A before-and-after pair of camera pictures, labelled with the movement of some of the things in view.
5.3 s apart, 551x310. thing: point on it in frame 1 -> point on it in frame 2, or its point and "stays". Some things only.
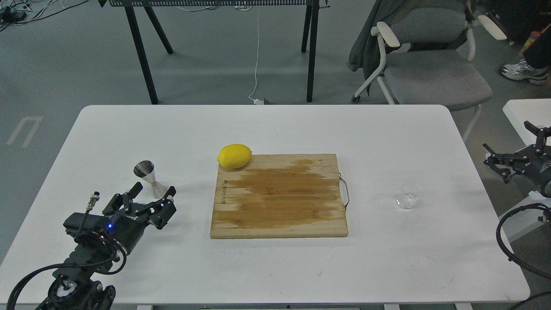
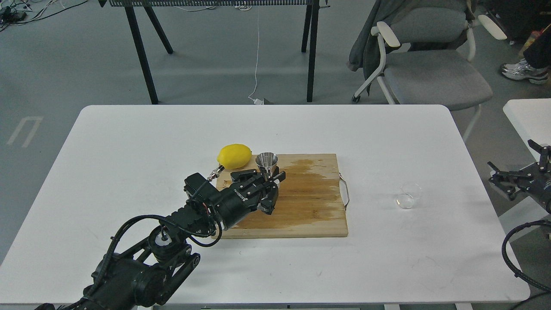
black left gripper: [125, 225] -> [230, 203]
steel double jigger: [145, 169] -> [268, 160]
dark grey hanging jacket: [365, 54] stays
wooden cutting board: [280, 196] stays
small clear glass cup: [409, 191] stays
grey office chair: [427, 57] stays
